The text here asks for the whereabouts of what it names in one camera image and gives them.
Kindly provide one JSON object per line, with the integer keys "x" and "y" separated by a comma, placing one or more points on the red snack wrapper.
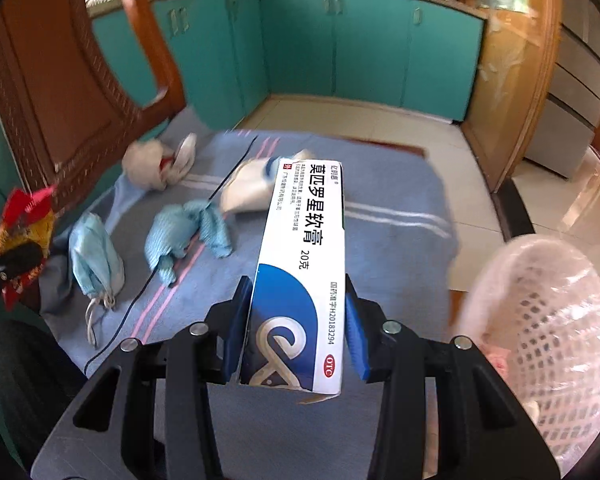
{"x": 25, "y": 220}

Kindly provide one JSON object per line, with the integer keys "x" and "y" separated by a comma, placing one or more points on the silver refrigerator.
{"x": 575, "y": 100}

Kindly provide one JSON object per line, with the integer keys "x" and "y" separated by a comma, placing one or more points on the blue striped blanket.
{"x": 380, "y": 270}

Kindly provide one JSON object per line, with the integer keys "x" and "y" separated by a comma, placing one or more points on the blue face mask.
{"x": 95, "y": 260}

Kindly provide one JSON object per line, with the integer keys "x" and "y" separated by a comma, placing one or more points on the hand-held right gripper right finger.
{"x": 357, "y": 330}

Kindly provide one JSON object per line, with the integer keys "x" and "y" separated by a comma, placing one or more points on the white and blue medicine box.
{"x": 300, "y": 260}

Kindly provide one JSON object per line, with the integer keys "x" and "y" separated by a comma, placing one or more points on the white plastic basket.
{"x": 555, "y": 310}

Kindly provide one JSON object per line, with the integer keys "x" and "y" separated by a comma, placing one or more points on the crumpled blue cloth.
{"x": 185, "y": 235}

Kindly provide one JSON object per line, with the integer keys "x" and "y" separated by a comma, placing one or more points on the wood framed glass door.
{"x": 510, "y": 85}

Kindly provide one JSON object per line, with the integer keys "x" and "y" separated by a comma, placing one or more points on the teal kitchen cabinets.
{"x": 370, "y": 50}

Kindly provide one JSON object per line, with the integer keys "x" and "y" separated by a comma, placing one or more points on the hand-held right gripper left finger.
{"x": 237, "y": 325}

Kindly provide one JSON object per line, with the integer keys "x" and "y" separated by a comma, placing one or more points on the white paper cup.
{"x": 245, "y": 190}

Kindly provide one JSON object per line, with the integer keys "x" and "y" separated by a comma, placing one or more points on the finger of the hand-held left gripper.
{"x": 22, "y": 260}

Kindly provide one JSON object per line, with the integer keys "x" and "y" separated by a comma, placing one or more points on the black door threshold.
{"x": 517, "y": 210}

